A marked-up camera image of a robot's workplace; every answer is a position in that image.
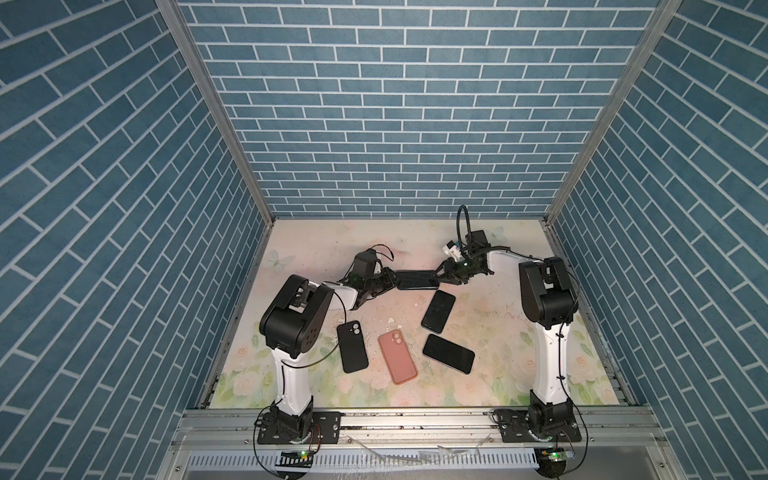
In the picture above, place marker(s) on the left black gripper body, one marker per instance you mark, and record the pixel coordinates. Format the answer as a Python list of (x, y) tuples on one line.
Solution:
[(379, 282)]

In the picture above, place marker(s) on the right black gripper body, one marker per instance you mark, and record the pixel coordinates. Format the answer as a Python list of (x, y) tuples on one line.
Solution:
[(457, 273)]

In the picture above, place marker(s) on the black phone case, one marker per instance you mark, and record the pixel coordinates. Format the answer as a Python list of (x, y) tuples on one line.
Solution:
[(417, 280), (351, 342)]

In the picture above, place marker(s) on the black phone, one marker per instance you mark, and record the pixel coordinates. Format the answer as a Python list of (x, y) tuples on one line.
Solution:
[(438, 312), (448, 353)]

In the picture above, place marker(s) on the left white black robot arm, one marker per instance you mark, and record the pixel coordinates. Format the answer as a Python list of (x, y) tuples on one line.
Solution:
[(291, 326)]

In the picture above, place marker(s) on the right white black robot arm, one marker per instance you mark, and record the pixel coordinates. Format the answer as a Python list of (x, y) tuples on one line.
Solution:
[(549, 302)]

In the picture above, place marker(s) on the pink phone case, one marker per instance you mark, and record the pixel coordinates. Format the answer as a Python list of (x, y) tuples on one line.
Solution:
[(397, 357)]

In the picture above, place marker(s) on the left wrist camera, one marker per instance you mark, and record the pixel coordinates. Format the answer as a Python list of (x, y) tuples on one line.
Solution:
[(365, 264)]

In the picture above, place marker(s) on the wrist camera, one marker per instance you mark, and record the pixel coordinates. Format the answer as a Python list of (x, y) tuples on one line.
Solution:
[(365, 264), (454, 251)]

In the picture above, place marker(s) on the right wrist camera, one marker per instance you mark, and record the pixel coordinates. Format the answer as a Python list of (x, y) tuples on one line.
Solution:
[(454, 251)]

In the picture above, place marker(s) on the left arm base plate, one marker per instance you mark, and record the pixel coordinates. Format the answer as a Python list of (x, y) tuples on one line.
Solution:
[(278, 428)]

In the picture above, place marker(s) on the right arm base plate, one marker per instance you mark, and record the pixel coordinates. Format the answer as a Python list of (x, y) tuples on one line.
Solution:
[(525, 426)]

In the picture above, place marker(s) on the white vented cable duct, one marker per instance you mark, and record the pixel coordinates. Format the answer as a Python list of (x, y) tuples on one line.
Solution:
[(364, 461)]

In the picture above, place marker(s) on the aluminium front rail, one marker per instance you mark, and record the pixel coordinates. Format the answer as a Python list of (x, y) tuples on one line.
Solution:
[(601, 426)]

